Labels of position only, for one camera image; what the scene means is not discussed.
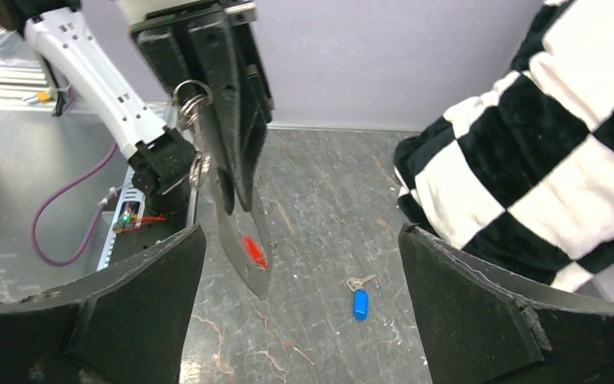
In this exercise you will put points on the key with red tag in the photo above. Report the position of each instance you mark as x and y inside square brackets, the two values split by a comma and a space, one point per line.
[254, 252]

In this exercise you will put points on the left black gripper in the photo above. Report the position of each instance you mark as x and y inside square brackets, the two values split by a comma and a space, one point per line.
[205, 54]

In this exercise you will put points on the white slotted cable duct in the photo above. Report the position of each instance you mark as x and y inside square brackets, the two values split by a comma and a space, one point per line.
[127, 216]

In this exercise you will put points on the key with blue tag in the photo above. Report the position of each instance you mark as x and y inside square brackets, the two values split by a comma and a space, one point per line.
[360, 307]

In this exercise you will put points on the aluminium frame rail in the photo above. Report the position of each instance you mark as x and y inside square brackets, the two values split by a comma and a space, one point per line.
[28, 80]

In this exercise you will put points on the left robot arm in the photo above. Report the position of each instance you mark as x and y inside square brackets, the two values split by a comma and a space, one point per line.
[59, 32]

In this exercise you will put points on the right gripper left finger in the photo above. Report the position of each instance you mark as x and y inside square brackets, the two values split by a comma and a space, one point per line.
[126, 323]

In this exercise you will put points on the black white checkered blanket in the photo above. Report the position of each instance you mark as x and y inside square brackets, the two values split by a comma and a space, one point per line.
[522, 176]

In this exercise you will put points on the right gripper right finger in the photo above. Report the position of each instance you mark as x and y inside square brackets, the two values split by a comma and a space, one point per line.
[479, 323]

